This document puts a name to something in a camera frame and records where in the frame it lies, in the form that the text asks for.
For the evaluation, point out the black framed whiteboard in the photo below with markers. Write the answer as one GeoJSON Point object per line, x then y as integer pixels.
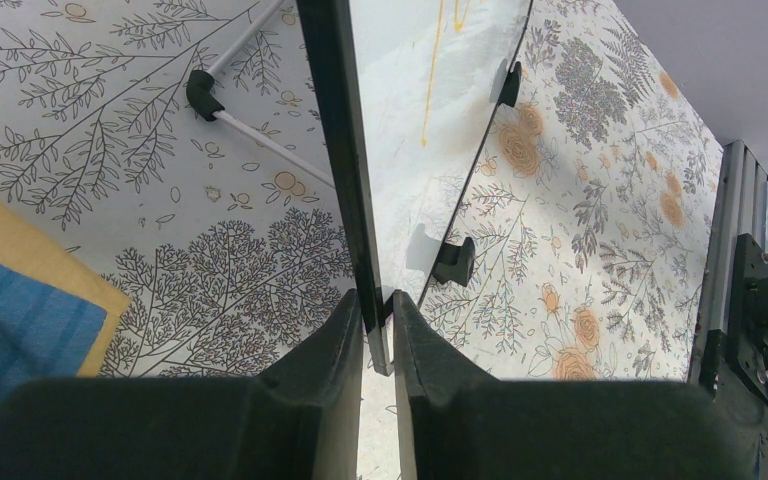
{"type": "Point", "coordinates": [406, 93]}

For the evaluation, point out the blue pikachu cloth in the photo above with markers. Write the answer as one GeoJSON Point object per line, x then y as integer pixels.
{"type": "Point", "coordinates": [57, 316]}

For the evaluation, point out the floral table mat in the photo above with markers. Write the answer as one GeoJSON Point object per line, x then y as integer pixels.
{"type": "Point", "coordinates": [589, 208]}

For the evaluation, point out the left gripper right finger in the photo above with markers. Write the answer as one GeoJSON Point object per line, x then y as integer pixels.
{"type": "Point", "coordinates": [456, 421]}

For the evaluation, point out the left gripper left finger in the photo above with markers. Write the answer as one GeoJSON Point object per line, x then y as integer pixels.
{"type": "Point", "coordinates": [297, 419]}

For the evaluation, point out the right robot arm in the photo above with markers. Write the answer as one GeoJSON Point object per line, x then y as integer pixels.
{"type": "Point", "coordinates": [747, 330]}

